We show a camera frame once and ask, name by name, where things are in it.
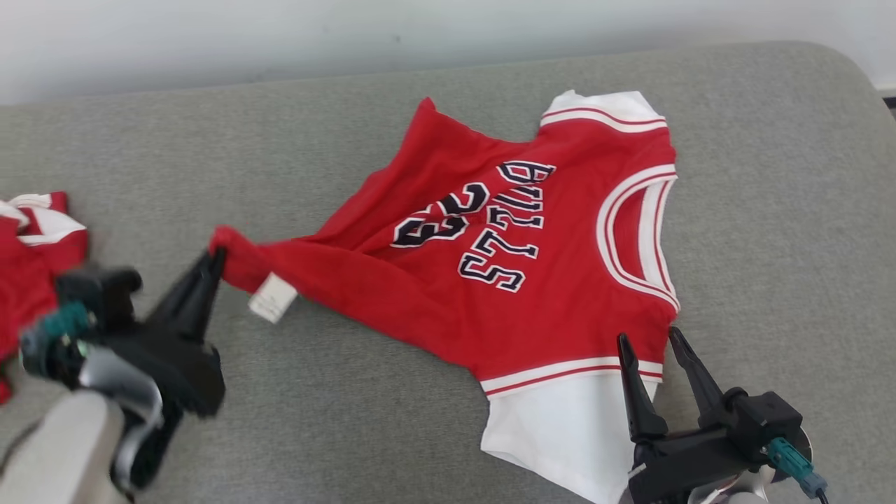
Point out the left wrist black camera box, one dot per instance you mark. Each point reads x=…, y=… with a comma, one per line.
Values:
x=98, y=297

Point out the red shorts white trim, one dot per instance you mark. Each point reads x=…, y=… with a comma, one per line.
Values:
x=31, y=280

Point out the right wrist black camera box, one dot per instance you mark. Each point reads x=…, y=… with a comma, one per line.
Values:
x=766, y=420

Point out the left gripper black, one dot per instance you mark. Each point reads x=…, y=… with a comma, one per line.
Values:
x=185, y=374

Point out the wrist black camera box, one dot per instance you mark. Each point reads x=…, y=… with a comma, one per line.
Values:
x=98, y=297
x=766, y=420

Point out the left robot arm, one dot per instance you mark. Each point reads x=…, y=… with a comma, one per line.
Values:
x=63, y=448

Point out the red basketball jersey white sleeves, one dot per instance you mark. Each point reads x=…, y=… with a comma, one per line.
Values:
x=560, y=266

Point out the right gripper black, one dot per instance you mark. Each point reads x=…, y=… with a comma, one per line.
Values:
x=686, y=465

